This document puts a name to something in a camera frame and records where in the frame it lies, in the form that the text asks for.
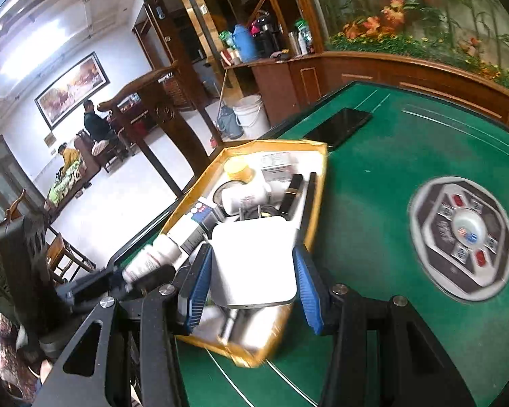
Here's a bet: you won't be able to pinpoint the round table control panel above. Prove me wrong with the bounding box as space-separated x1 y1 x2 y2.
408 176 509 304

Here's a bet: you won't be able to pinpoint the wooden bench floral cushion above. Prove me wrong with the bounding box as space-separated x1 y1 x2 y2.
44 129 130 217

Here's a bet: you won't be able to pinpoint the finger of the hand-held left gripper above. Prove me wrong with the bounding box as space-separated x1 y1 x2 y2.
55 263 176 310

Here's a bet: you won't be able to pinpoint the white square box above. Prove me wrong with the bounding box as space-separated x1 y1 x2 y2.
210 216 300 310

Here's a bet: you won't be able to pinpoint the black thermos kettle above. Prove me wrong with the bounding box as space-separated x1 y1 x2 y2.
249 11 283 58

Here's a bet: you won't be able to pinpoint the wooden chair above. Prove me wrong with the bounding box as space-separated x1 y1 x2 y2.
97 60 215 198
8 189 96 285

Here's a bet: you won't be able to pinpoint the blue thermos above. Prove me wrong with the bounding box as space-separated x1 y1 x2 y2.
232 23 257 63

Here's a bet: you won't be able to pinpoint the glass case artificial plants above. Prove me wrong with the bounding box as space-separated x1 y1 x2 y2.
305 0 509 94

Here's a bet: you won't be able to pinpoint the floral patterned cloth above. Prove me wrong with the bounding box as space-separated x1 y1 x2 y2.
0 305 52 407

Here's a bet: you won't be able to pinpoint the blue white small box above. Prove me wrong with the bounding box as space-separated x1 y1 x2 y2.
187 197 221 230

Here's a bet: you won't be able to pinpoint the framed wall painting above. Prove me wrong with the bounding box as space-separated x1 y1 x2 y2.
34 51 111 131

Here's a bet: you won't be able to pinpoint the white bucket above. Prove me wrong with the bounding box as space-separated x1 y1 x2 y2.
233 94 271 140

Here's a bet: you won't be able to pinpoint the white labelled carton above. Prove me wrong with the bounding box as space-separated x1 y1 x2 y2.
261 152 300 181

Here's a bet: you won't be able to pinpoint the black round ribbed object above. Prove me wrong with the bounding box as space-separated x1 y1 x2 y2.
238 206 287 223

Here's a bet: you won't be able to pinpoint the yellow jar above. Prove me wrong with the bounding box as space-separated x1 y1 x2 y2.
224 156 256 183

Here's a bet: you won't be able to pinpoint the teal kettle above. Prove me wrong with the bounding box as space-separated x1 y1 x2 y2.
216 105 244 140

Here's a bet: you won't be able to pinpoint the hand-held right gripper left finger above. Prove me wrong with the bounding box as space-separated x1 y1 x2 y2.
32 244 215 407

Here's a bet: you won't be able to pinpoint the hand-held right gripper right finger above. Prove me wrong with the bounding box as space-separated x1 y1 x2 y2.
292 246 478 407

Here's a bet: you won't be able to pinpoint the black phone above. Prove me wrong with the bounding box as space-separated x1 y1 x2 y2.
303 107 373 151

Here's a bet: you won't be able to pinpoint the black gold-trimmed tube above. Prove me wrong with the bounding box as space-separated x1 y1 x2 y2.
278 172 304 221

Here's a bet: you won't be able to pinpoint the white capped bottle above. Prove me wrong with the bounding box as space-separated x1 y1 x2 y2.
121 235 183 283

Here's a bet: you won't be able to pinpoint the yellow cardboard box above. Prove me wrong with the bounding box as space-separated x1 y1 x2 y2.
159 138 329 369

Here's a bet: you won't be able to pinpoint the green white bottle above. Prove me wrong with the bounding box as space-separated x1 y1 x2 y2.
295 19 315 55

